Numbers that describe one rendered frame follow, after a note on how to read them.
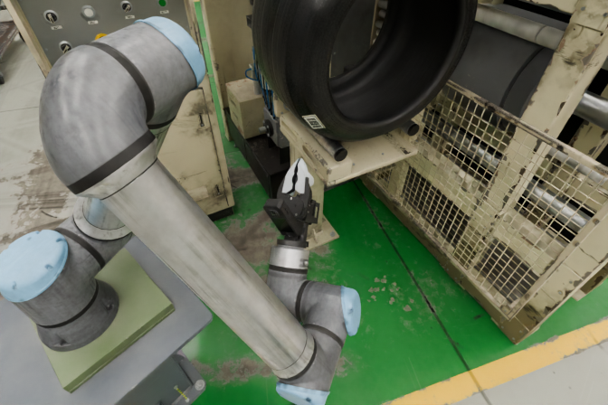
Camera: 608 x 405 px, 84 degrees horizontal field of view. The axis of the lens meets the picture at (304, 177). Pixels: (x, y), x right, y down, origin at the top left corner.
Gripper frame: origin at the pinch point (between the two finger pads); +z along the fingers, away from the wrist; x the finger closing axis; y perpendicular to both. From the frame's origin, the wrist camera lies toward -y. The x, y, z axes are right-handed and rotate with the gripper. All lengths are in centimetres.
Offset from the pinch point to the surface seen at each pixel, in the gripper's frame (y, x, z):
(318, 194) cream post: 80, -37, 6
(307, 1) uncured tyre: -17.2, 7.7, 29.7
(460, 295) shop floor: 122, 25, -33
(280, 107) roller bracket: 24.8, -27.0, 28.1
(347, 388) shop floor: 75, -10, -72
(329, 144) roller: 19.9, -2.5, 11.5
